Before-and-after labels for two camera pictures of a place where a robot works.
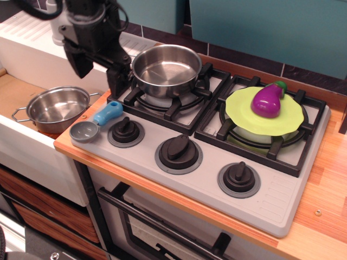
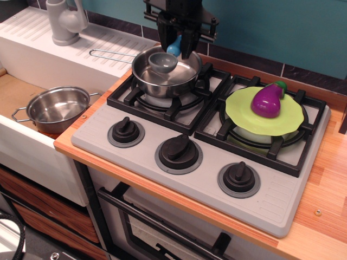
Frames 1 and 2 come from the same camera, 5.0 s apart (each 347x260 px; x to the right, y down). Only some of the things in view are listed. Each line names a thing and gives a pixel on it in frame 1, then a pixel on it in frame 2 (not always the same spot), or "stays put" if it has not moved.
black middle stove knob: x=178 y=155 stays put
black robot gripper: x=96 y=33 -> x=184 y=14
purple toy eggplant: x=266 y=102 stays put
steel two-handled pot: x=57 y=109 stays put
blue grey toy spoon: x=85 y=131 -> x=174 y=49
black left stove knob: x=126 y=134 stays put
